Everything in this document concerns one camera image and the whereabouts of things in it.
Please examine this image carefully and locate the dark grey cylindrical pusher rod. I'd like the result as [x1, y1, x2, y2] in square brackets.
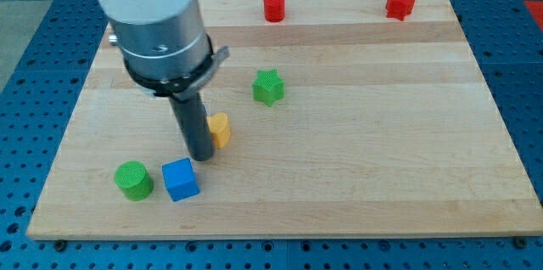
[169, 93, 215, 161]

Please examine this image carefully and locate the blue cube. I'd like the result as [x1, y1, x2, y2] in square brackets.
[162, 158, 200, 201]

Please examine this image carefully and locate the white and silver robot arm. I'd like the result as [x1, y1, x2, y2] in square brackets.
[98, 0, 229, 161]

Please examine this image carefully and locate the wooden board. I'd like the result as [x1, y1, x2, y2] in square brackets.
[27, 0, 542, 241]

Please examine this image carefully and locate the yellow heart block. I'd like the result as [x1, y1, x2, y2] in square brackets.
[207, 112, 231, 149]

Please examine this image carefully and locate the green star block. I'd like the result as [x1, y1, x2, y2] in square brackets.
[252, 69, 284, 107]

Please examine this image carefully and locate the green cylinder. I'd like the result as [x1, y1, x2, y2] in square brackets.
[114, 160, 154, 201]

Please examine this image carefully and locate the red cylinder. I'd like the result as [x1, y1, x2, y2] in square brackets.
[263, 0, 286, 23]

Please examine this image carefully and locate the red star block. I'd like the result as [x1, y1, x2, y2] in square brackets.
[385, 0, 416, 21]

